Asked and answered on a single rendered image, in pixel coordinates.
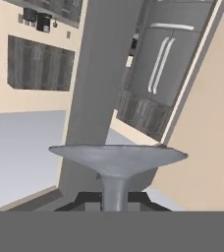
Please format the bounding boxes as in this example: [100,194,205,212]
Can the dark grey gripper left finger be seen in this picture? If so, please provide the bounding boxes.
[54,191,104,213]

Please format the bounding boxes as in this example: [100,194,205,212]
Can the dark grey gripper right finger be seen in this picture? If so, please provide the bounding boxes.
[127,191,173,213]

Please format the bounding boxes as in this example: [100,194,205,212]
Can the grey wine glass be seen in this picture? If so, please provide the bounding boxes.
[48,144,189,213]

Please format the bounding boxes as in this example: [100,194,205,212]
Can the dark grey cupboards beside fridge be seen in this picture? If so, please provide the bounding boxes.
[115,90,175,143]

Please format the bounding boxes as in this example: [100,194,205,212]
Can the dark grey base cupboards run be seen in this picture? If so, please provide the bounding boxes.
[7,34,76,93]

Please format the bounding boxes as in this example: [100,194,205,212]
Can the grey fridge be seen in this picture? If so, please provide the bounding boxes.
[127,0,219,108]

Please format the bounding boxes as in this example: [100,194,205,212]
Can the black coffee machine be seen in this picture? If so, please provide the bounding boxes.
[35,12,53,33]

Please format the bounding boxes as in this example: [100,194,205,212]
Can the black small appliance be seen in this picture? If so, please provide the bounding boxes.
[22,6,38,24]

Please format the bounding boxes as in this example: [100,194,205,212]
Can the dark grey wall cupboards run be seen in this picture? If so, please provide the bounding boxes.
[3,0,84,29]

